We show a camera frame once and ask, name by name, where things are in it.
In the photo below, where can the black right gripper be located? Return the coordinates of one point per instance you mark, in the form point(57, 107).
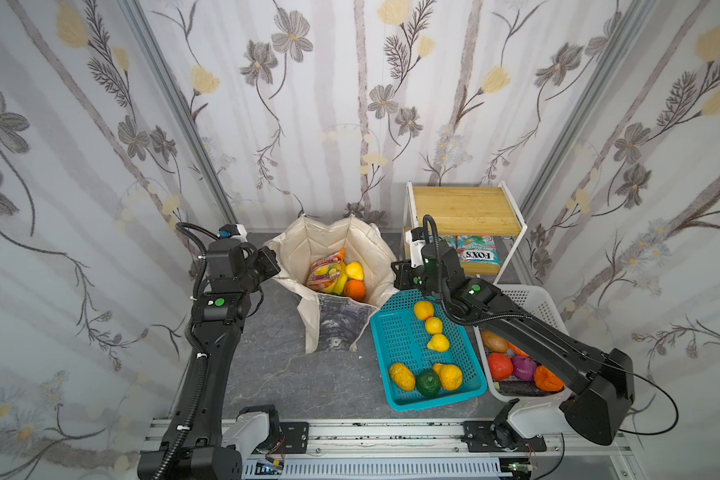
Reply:
point(405, 275)

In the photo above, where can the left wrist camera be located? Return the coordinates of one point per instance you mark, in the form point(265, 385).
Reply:
point(233, 231)

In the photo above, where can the yellow bumpy citrus left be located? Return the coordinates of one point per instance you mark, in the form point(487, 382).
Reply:
point(402, 377)

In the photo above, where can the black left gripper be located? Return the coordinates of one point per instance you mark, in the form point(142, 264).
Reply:
point(266, 263)

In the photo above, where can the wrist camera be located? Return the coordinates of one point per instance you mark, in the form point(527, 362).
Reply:
point(233, 231)
point(415, 240)

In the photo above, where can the white metal wooden shelf rack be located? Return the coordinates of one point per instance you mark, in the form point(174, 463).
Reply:
point(480, 211)

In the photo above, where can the aluminium rail base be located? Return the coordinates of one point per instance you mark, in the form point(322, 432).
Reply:
point(421, 449)

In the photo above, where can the red tomato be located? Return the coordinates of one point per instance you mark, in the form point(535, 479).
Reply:
point(500, 366)

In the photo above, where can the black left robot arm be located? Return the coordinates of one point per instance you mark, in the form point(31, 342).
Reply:
point(193, 446)

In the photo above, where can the green mint candy bag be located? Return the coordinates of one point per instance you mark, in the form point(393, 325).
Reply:
point(477, 249)

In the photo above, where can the green avocado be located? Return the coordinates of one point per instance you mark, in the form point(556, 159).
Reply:
point(427, 383)

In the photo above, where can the green yellow candy bag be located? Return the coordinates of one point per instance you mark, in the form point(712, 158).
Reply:
point(323, 276)

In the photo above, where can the yellow lemon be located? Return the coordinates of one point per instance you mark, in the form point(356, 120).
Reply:
point(355, 271)
point(438, 343)
point(434, 326)

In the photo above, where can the orange carrot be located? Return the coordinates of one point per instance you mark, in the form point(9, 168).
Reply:
point(517, 351)

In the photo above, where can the brown potato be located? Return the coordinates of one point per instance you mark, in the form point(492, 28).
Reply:
point(493, 342)

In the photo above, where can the cream canvas tote bag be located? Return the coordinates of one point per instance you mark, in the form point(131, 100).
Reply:
point(334, 322)

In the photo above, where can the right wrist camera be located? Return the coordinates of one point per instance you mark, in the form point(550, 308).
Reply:
point(415, 240)

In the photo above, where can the white plastic basket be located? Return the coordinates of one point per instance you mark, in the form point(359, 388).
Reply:
point(538, 303)

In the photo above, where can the yellow banana bunch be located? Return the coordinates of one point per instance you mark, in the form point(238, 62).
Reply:
point(339, 286)

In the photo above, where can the orange fruit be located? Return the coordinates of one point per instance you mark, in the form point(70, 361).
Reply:
point(355, 290)

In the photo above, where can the yellow pear right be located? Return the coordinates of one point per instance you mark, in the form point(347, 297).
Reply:
point(450, 376)

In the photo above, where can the dark cucumber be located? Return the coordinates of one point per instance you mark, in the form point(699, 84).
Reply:
point(519, 389)

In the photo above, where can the orange candy bag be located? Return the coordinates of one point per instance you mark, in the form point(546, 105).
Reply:
point(334, 257)

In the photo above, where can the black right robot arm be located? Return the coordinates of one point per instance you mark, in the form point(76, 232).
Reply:
point(602, 384)

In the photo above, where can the purple onion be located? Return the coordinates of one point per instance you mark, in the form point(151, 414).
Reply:
point(524, 368)

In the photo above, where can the teal plastic basket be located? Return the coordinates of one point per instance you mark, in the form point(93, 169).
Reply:
point(399, 337)

